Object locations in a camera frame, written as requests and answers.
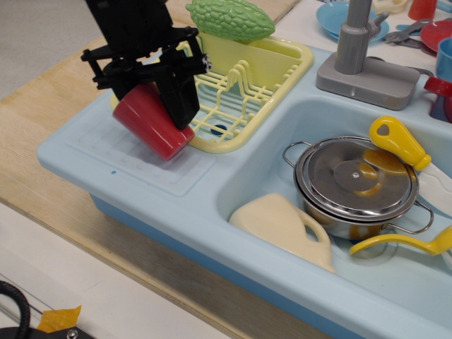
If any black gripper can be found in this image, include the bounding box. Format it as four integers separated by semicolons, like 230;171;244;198
81;1;211;130

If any red plastic cup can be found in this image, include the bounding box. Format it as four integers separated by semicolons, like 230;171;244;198
113;84;194;161

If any orange plastic cup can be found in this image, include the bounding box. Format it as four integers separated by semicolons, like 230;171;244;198
408;0;437;20

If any blue plastic cup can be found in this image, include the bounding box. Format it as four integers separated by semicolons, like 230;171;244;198
436;37;452;82

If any yellow plastic dish rack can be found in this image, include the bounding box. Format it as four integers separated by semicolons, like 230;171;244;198
110;30;315;153

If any green bitter melon toy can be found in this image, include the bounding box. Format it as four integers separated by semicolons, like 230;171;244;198
185;0;275;42

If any light blue toy sink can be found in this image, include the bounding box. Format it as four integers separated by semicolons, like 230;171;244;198
37;49;451;338

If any cream plastic mug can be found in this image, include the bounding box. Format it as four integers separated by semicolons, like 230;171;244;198
229;193;335;273

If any blue plastic plate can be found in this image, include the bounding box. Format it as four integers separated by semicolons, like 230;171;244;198
316;1;389;42

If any steel pot lid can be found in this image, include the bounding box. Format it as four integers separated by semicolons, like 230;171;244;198
296;137;419;222

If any grey toy faucet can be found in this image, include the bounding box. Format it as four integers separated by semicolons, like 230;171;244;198
316;1;420;110

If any cream plastic toy item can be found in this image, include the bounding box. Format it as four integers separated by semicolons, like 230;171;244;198
371;0;409;14

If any yellow tape piece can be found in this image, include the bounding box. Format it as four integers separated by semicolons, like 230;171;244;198
37;306;82;333

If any grey plastic fork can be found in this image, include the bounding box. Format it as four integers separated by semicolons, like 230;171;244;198
383;19;433;49

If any blue plastic utensil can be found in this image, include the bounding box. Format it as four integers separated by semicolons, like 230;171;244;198
395;19;452;32

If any black base with screw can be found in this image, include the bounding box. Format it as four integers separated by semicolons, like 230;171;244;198
1;327;95;339

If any red plastic plate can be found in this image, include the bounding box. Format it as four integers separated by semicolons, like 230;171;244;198
420;20;452;52

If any yellow plastic spoon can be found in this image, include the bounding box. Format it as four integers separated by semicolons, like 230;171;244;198
349;226;451;256

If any steel pot with handles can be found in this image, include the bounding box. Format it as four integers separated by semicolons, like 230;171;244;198
282;140;434;241

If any black cable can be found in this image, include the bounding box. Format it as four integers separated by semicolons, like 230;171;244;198
0;280;32;339

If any yellow handled toy knife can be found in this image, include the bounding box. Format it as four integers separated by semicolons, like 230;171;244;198
369;116;451;216

